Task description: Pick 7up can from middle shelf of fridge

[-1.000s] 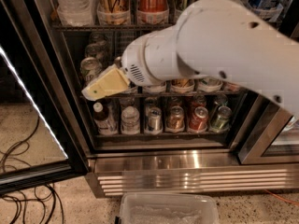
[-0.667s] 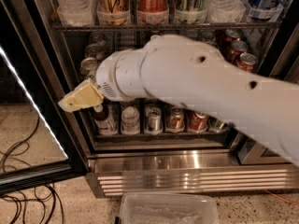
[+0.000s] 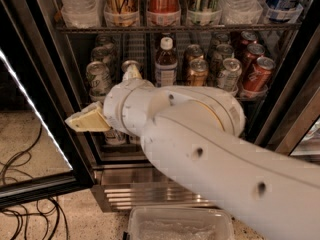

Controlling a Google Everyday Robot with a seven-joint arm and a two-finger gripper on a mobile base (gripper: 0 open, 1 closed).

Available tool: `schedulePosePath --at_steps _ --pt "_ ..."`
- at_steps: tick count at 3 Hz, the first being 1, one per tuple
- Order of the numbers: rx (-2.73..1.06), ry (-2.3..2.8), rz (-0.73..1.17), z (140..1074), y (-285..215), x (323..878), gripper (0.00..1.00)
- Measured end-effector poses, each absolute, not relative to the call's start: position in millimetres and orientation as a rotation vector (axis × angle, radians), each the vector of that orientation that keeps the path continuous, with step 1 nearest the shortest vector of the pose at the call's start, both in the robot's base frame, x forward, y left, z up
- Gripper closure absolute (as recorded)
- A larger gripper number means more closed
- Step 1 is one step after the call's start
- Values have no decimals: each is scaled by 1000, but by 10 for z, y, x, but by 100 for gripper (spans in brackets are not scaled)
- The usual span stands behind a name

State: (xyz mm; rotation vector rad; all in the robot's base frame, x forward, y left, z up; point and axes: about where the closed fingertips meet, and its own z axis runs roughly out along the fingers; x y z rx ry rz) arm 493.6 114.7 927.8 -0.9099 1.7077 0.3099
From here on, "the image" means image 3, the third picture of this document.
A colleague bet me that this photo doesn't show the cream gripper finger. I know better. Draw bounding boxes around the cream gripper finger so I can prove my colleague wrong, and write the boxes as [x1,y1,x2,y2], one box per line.
[65,101,111,132]
[123,64,142,81]

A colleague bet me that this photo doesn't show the green white 7up can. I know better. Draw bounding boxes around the green white 7up can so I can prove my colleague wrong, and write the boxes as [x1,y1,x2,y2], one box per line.
[86,61,112,97]

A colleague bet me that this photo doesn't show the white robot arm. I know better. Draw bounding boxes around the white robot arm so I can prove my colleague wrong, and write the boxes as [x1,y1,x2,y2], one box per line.
[66,76,320,240]

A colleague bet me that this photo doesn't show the blue pepsi can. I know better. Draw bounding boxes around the blue pepsi can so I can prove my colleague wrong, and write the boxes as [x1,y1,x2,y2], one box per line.
[121,60,142,81]

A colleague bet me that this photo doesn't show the bottom shelf tea bottle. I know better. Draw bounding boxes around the bottom shelf tea bottle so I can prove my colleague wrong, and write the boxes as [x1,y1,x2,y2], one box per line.
[104,129,126,145]

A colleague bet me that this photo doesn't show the open fridge glass door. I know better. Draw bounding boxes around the open fridge glass door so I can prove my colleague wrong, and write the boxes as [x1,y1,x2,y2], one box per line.
[0,0,94,209]

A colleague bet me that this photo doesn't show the gold can front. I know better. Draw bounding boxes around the gold can front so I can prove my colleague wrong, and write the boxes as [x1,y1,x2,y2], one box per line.
[185,58,209,86]

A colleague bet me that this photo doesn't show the top shelf red can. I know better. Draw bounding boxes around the top shelf red can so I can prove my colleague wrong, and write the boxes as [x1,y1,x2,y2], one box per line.
[147,0,181,26]

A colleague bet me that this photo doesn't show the top shelf gold can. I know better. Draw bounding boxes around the top shelf gold can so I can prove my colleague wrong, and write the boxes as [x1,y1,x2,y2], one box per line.
[104,0,139,27]

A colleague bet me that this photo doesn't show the top shelf water bottle left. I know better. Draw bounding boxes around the top shelf water bottle left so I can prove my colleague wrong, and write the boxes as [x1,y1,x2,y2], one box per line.
[61,0,103,29]

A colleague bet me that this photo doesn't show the shelf water bottle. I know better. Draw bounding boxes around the shelf water bottle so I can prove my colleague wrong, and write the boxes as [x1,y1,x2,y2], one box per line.
[61,0,103,29]
[219,0,262,25]

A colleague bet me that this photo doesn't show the top shelf green can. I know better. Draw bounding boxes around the top shelf green can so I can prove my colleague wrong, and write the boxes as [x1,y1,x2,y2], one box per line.
[186,0,222,26]

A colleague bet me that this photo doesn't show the white green can front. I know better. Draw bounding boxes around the white green can front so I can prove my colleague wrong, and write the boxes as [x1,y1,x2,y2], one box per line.
[216,58,242,92]

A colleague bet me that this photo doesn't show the red coke can middle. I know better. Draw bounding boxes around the red coke can middle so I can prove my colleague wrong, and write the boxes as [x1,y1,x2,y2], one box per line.
[242,43,265,67]

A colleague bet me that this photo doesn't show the red coke can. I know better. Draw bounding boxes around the red coke can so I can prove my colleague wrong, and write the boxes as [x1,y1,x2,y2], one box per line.
[242,43,265,67]
[242,57,275,92]

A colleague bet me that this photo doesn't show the top shelf water bottle right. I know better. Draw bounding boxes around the top shelf water bottle right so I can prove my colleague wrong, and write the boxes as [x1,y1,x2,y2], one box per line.
[219,0,262,25]

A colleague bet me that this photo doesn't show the red coke can front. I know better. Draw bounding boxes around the red coke can front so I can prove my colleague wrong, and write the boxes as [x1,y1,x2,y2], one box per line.
[242,57,275,92]

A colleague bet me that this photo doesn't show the stainless steel fridge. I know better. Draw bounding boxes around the stainless steel fridge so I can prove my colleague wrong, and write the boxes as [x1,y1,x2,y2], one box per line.
[35,0,320,212]

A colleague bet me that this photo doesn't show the brown tea bottle white cap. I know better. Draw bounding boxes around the brown tea bottle white cap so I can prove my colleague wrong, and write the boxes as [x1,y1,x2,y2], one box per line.
[155,37,178,87]

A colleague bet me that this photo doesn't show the clear plastic bin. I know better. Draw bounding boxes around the clear plastic bin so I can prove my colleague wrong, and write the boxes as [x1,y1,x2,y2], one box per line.
[122,206,235,240]

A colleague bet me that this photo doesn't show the black floor cables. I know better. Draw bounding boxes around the black floor cables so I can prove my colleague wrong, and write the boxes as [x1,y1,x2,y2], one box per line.
[0,123,70,240]

